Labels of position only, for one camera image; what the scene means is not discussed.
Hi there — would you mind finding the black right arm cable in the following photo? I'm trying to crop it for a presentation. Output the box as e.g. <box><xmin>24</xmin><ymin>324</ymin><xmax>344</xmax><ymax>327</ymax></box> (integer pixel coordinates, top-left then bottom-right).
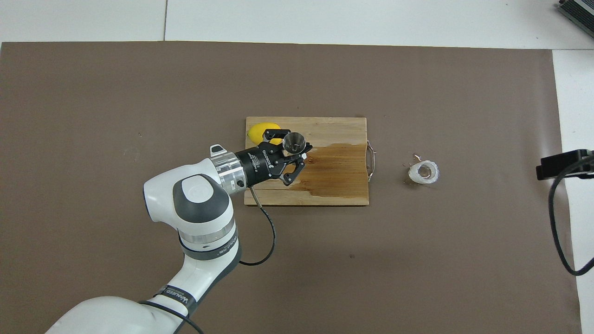
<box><xmin>549</xmin><ymin>155</ymin><xmax>594</xmax><ymax>276</ymax></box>

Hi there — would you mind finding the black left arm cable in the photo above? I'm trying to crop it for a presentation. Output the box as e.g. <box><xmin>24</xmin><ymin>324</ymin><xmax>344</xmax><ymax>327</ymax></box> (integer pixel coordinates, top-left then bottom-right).
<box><xmin>139</xmin><ymin>186</ymin><xmax>277</xmax><ymax>334</ymax></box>

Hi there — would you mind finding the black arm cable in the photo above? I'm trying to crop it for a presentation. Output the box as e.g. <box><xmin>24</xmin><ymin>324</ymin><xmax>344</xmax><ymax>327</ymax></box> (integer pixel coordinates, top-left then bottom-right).
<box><xmin>139</xmin><ymin>186</ymin><xmax>277</xmax><ymax>334</ymax></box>
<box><xmin>549</xmin><ymin>155</ymin><xmax>594</xmax><ymax>276</ymax></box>

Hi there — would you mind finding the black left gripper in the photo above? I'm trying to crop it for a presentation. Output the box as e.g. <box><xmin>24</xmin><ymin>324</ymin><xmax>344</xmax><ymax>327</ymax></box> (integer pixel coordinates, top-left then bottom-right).
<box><xmin>235</xmin><ymin>129</ymin><xmax>313</xmax><ymax>186</ymax></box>

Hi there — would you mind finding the brown paper table mat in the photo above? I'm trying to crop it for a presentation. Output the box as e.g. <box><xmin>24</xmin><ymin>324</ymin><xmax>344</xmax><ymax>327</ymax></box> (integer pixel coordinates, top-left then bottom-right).
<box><xmin>0</xmin><ymin>41</ymin><xmax>583</xmax><ymax>334</ymax></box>

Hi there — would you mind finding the yellow lemon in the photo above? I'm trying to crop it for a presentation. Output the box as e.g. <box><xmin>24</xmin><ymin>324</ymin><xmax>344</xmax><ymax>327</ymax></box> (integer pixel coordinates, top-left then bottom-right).
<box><xmin>247</xmin><ymin>122</ymin><xmax>284</xmax><ymax>145</ymax></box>

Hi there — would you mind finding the grey ribbed metal device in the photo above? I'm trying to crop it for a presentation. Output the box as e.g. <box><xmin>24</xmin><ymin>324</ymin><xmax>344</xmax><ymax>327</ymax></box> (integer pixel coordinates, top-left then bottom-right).
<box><xmin>557</xmin><ymin>0</ymin><xmax>594</xmax><ymax>26</ymax></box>

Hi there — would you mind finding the wooden cutting board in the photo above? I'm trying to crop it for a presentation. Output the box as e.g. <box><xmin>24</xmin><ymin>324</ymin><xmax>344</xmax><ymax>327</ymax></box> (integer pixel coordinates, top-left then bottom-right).
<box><xmin>244</xmin><ymin>116</ymin><xmax>376</xmax><ymax>206</ymax></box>

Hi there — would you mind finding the small clear textured cup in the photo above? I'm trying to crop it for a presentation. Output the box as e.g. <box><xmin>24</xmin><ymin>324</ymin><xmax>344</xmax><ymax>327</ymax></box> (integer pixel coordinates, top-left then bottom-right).
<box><xmin>407</xmin><ymin>160</ymin><xmax>439</xmax><ymax>185</ymax></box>

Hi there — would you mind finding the steel double jigger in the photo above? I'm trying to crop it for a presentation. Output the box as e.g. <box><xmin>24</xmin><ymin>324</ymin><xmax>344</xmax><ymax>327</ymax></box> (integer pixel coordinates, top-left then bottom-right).
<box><xmin>283</xmin><ymin>132</ymin><xmax>307</xmax><ymax>155</ymax></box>

